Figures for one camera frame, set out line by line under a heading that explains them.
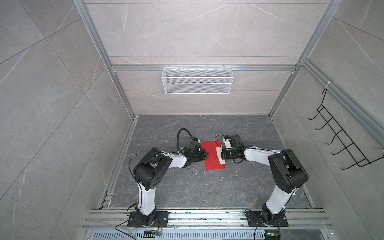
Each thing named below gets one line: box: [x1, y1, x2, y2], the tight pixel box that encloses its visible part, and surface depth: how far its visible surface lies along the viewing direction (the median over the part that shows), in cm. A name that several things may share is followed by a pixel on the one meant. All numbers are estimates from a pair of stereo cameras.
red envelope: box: [202, 140, 227, 171], surface depth 97 cm
